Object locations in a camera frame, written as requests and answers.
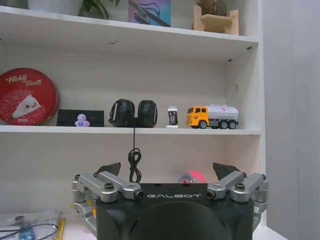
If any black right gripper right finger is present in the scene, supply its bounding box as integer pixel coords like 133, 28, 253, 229
206, 162, 270, 232

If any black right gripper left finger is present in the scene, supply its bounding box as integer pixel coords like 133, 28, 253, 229
71, 161, 144, 234

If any pink round toy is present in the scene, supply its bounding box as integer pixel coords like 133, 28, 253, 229
177, 169, 207, 185

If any small purple bird figurine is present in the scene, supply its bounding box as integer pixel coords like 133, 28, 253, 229
75, 113, 89, 128

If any yellow ruler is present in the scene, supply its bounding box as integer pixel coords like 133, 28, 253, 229
55, 217, 67, 240

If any black rectangular card box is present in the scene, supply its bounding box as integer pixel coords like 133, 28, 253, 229
56, 109, 105, 127

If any yellow toy tanker truck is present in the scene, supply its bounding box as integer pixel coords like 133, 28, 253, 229
186, 103, 240, 130

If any black over-ear headphones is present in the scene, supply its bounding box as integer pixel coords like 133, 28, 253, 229
108, 98, 159, 129

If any red round cookie tin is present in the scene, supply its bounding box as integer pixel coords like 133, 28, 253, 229
0, 67, 61, 126

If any white wooden shelf unit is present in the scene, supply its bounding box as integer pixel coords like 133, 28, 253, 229
0, 4, 267, 227

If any wooden stand with moss ball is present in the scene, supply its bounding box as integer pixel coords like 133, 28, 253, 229
192, 0, 240, 36

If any green leafy plant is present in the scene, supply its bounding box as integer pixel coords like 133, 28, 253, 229
79, 0, 121, 20

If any purple picture card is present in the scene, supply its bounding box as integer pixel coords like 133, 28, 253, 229
128, 0, 172, 28

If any black headphone cable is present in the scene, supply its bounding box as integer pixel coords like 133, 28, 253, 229
127, 117, 142, 183

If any clear plastic bag with cables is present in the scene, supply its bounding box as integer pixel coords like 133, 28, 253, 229
0, 209, 62, 240

